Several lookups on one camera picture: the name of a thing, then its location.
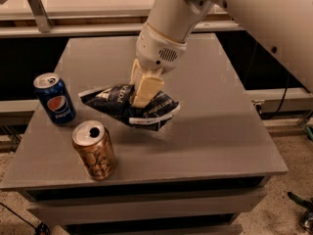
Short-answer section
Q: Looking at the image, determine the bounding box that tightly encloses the black cable on floor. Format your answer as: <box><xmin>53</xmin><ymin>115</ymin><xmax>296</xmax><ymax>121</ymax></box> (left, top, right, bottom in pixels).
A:
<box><xmin>0</xmin><ymin>201</ymin><xmax>52</xmax><ymax>235</ymax></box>

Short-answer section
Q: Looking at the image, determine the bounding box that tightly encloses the orange soda can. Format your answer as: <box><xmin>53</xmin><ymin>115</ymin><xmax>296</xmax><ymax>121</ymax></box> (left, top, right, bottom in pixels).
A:
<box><xmin>72</xmin><ymin>120</ymin><xmax>116</xmax><ymax>180</ymax></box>

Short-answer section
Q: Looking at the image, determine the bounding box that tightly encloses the green tool on floor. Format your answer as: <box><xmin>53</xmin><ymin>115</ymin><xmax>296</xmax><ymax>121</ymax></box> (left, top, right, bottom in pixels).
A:
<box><xmin>288</xmin><ymin>192</ymin><xmax>313</xmax><ymax>235</ymax></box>

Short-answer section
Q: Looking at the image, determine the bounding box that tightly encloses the blue Pepsi can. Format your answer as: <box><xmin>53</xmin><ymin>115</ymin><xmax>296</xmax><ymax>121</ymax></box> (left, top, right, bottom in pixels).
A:
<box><xmin>33</xmin><ymin>72</ymin><xmax>76</xmax><ymax>125</ymax></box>

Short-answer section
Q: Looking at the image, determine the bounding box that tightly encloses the left metal bracket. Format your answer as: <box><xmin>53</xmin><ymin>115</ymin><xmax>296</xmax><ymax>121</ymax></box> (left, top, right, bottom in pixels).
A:
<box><xmin>27</xmin><ymin>0</ymin><xmax>53</xmax><ymax>33</ymax></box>

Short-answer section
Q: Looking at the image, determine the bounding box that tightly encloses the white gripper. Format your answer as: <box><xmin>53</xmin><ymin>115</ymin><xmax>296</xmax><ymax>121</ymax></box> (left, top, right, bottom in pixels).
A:
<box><xmin>130</xmin><ymin>23</ymin><xmax>187</xmax><ymax>108</ymax></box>

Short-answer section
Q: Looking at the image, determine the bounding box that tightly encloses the blue chip bag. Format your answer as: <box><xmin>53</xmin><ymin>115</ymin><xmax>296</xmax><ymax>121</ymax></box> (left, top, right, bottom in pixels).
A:
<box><xmin>78</xmin><ymin>84</ymin><xmax>180</xmax><ymax>131</ymax></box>

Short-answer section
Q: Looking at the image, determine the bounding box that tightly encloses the grey drawer cabinet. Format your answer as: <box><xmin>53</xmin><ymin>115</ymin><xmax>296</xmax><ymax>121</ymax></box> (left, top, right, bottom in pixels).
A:
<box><xmin>1</xmin><ymin>33</ymin><xmax>287</xmax><ymax>235</ymax></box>

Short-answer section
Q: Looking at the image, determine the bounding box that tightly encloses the black cable behind table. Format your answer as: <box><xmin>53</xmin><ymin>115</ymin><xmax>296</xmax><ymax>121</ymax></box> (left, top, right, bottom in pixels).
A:
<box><xmin>260</xmin><ymin>71</ymin><xmax>291</xmax><ymax>120</ymax></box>

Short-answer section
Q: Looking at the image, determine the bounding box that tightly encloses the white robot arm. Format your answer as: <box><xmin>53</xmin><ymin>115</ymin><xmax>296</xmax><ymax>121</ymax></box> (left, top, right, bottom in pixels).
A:
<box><xmin>131</xmin><ymin>0</ymin><xmax>313</xmax><ymax>108</ymax></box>

